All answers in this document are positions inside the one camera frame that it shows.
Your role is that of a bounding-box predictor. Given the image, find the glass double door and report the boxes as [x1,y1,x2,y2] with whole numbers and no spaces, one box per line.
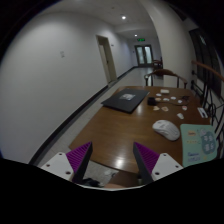
[135,45,153,67]

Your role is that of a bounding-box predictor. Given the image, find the white rectangular box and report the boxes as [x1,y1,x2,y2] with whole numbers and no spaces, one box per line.
[160,89,169,94]

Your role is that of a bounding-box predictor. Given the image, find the white computer mouse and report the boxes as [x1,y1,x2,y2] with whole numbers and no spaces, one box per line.
[152,120,180,141]

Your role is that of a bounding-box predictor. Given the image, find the beige small snack piece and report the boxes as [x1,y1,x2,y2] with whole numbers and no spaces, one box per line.
[153,106,160,111]

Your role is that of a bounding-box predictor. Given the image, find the small black box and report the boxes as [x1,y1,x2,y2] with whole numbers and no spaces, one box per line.
[147,97,156,106]

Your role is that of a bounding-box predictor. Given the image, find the black laptop with sticker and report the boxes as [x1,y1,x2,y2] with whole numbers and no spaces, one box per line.
[102,88,148,113]

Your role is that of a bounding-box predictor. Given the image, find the white flat device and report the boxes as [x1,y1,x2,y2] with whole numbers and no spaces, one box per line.
[197,107,208,118]

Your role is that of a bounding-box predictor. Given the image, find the green exit sign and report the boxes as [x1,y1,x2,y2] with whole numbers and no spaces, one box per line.
[137,38,146,42]

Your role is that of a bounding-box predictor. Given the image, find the wooden armchair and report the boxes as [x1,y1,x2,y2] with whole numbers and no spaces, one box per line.
[144,69,188,88]

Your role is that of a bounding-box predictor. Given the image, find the wooden stair handrail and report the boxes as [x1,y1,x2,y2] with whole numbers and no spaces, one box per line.
[191,60,224,82]

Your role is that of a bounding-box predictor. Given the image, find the wooden hallway door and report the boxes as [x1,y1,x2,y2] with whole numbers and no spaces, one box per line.
[96,35,117,83]

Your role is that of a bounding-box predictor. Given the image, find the small white oval object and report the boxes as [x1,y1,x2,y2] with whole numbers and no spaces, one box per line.
[177,113,184,119]

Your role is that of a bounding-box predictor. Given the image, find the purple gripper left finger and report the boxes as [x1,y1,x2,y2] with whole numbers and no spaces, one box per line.
[40,141,94,185]

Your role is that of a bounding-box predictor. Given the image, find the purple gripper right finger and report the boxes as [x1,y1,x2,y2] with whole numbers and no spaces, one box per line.
[132,141,184,185]

